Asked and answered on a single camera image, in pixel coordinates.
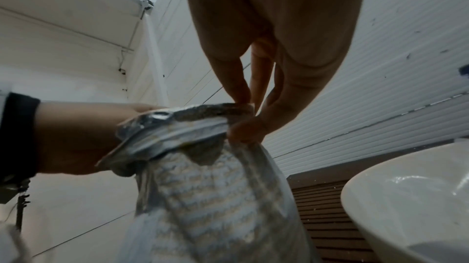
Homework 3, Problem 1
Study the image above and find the person's right hand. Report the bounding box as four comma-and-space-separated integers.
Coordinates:
182, 0, 371, 144

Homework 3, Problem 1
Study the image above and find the person's left hand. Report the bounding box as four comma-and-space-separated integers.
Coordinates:
36, 102, 170, 176

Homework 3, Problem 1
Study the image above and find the dark wooden slatted counter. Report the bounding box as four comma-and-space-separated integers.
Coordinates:
287, 137, 469, 263

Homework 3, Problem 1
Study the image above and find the white ceramic sink basin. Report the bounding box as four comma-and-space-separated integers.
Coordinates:
340, 139, 469, 263

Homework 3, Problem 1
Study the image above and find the black wrist strap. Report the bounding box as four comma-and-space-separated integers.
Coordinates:
0, 92, 42, 187

